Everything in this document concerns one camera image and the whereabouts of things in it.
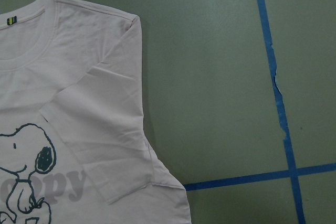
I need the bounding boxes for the pink Snoopy t-shirt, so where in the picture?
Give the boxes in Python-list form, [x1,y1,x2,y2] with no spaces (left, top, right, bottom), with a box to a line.
[1,0,191,223]

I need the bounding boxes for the brown table cover mat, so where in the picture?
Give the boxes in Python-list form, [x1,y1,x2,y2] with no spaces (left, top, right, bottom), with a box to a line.
[1,0,335,223]

